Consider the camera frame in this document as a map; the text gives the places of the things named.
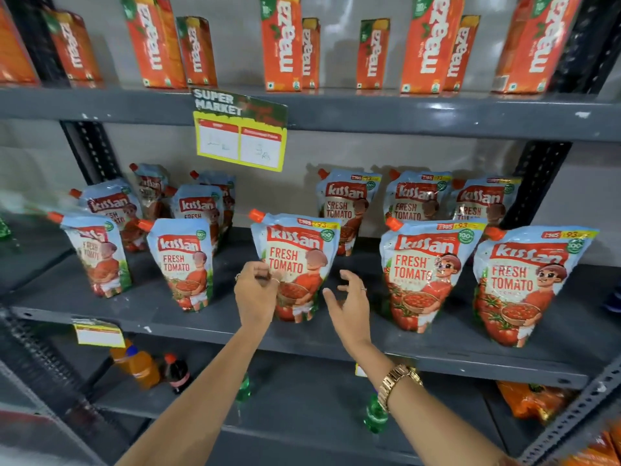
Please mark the small yellow price tag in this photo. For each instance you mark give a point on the small yellow price tag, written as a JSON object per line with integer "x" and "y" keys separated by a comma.
{"x": 99, "y": 333}
{"x": 360, "y": 371}

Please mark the person's right forearm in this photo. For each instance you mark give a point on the person's right forearm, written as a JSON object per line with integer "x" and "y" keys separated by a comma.
{"x": 436, "y": 427}

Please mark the person's left forearm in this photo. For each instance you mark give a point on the person's left forearm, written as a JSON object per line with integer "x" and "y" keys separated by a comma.
{"x": 203, "y": 402}

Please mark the green soda bottle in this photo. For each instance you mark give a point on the green soda bottle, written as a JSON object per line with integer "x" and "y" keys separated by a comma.
{"x": 376, "y": 414}
{"x": 4, "y": 229}
{"x": 243, "y": 389}

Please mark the person's left fingers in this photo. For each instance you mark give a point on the person's left fingers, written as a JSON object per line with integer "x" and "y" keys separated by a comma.
{"x": 262, "y": 274}

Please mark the rows of blue sauce pouches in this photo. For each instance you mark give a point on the rows of blue sauce pouches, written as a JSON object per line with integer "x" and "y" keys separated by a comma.
{"x": 524, "y": 281}

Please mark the orange snack packet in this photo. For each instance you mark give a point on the orange snack packet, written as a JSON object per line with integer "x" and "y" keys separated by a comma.
{"x": 531, "y": 401}
{"x": 596, "y": 451}

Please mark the orange drink bottle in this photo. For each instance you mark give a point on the orange drink bottle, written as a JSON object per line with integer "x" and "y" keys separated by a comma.
{"x": 143, "y": 368}
{"x": 118, "y": 356}

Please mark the orange-capped blue sauce pouch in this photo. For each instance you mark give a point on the orange-capped blue sauce pouch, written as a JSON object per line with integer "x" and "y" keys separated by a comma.
{"x": 303, "y": 252}

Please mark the gold wrist watch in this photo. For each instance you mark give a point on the gold wrist watch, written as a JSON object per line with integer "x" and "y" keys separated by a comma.
{"x": 395, "y": 380}

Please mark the person's left hand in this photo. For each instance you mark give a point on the person's left hand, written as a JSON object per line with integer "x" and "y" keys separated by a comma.
{"x": 254, "y": 298}

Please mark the grey metal shelving rack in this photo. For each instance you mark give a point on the grey metal shelving rack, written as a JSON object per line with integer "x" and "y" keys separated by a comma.
{"x": 339, "y": 114}

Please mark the dark cola bottle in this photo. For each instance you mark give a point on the dark cola bottle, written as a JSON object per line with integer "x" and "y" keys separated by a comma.
{"x": 177, "y": 374}

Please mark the person's right hand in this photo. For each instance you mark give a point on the person's right hand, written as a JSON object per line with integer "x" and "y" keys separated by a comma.
{"x": 354, "y": 317}

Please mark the person's right thumb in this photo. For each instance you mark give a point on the person's right thumb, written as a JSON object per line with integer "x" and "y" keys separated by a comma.
{"x": 331, "y": 303}

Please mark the row of orange juice cartons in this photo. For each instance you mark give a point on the row of orange juice cartons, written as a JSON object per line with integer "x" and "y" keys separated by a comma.
{"x": 432, "y": 43}

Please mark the green and yellow price sign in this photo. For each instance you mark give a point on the green and yellow price sign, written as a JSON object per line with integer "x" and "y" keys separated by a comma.
{"x": 240, "y": 133}

